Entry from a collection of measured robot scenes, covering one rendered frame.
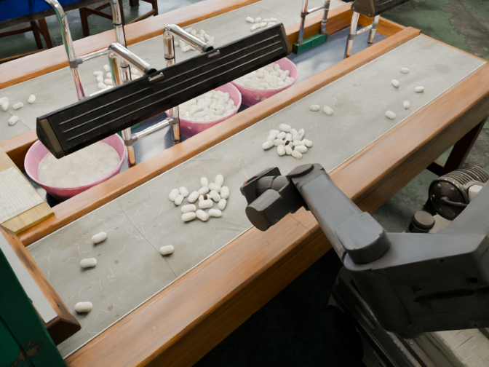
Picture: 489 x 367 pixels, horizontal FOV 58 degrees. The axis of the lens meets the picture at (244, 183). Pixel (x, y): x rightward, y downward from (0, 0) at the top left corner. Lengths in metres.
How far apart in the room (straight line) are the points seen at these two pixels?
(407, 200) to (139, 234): 1.59
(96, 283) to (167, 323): 0.20
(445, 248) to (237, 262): 0.66
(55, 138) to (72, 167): 0.47
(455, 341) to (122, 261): 0.90
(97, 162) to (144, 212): 0.26
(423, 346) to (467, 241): 1.06
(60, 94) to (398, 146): 1.10
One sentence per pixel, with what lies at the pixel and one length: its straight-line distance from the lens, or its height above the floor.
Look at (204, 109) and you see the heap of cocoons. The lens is 1.45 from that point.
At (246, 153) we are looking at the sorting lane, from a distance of 1.29.
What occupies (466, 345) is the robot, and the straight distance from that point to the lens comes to 1.38.
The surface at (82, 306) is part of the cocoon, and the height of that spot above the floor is 0.76.
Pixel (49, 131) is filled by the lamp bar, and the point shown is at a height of 1.09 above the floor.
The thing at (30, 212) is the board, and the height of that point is 0.78.
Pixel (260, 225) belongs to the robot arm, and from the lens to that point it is 0.82.
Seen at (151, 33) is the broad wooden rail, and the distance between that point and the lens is 1.89.
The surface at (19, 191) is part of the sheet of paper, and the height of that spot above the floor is 0.78.
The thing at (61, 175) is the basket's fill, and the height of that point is 0.73.
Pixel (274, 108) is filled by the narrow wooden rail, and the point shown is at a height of 0.76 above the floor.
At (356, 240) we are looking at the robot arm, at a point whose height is 1.26.
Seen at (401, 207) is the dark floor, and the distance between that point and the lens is 2.32.
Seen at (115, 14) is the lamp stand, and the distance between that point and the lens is 1.32.
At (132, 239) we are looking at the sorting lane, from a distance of 1.08.
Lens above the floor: 1.58
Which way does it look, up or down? 44 degrees down
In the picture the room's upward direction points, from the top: 4 degrees clockwise
